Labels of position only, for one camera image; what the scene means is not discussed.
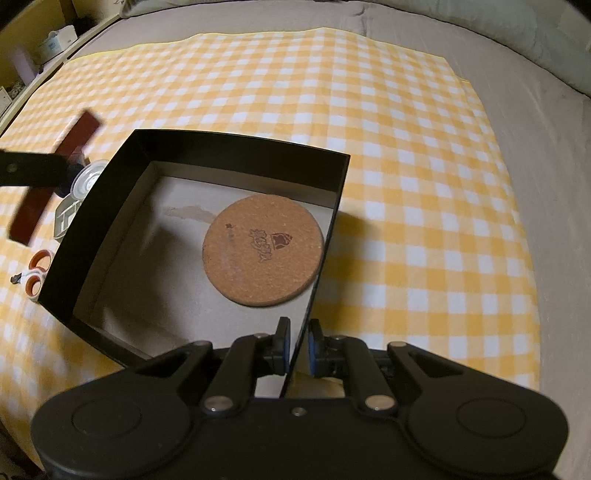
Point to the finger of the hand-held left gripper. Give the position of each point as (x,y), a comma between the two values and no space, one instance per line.
(32,167)

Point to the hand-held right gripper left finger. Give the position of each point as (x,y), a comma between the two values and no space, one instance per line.
(282,350)

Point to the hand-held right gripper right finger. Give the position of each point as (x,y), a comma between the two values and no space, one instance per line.
(315,350)

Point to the grey plastic holder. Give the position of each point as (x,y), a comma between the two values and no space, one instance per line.
(64,217)

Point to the black cardboard box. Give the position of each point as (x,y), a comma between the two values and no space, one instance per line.
(92,221)

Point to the round cork coaster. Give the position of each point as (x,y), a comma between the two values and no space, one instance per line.
(263,251)

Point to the orange and white scissors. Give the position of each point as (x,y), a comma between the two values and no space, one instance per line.
(33,278)

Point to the clear plastic round strainer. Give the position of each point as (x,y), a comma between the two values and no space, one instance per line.
(90,177)

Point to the white storage box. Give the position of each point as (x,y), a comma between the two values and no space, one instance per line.
(55,44)

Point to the yellow white checkered cloth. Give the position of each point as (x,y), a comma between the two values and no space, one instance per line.
(369,115)

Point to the grey quilted duvet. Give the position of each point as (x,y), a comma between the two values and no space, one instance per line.
(531,27)

